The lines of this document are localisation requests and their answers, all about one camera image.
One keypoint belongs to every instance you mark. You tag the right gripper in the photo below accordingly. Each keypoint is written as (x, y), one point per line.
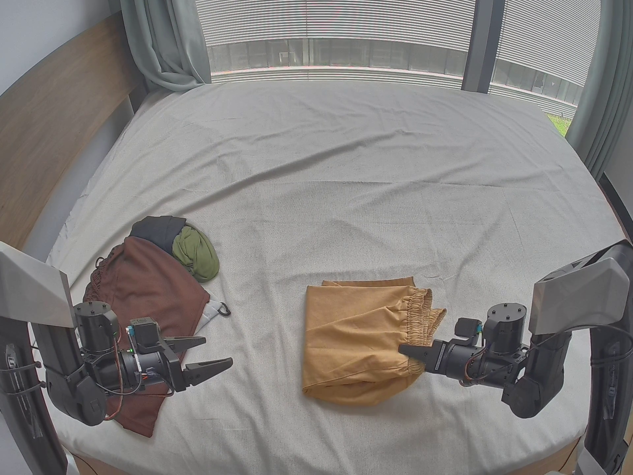
(455, 359)

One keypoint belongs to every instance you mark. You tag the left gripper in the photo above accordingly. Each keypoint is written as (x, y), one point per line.
(148, 369)

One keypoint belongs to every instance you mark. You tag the tan shorts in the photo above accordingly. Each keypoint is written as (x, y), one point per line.
(356, 339)

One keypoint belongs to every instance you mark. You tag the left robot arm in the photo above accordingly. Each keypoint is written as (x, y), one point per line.
(34, 285)

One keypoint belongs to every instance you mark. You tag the pale grey garment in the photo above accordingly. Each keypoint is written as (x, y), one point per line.
(212, 314)

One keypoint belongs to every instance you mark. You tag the brown shorts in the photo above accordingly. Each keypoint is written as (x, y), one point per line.
(148, 295)

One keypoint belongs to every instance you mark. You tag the green garment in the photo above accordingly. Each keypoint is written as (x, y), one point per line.
(198, 255)

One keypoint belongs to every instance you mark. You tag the black garment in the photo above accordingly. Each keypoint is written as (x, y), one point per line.
(156, 230)

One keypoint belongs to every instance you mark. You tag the bed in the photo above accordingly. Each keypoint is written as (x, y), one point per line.
(346, 166)

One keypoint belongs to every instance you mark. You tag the grey-green curtain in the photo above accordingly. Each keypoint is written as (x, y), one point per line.
(611, 67)
(158, 27)

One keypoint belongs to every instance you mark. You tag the window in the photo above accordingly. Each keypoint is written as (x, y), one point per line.
(346, 13)

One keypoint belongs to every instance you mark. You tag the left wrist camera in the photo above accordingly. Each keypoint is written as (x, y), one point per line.
(146, 334)

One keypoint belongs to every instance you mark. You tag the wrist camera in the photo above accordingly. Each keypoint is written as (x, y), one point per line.
(467, 327)
(146, 334)

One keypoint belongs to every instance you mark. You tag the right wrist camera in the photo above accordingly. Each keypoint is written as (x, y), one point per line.
(467, 327)

